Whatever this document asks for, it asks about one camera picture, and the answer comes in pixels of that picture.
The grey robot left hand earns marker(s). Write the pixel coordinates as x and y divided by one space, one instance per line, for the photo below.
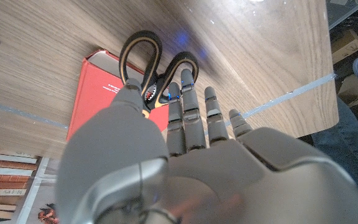
197 180

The red hardcover book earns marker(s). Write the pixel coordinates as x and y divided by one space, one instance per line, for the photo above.
95 90

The seated person in jeans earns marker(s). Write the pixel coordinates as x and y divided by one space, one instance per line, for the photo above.
353 146

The printed bookshelf backdrop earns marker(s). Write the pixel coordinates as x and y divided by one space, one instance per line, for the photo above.
5 186

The brown cardboard box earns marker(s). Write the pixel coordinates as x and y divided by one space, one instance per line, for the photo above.
346 45

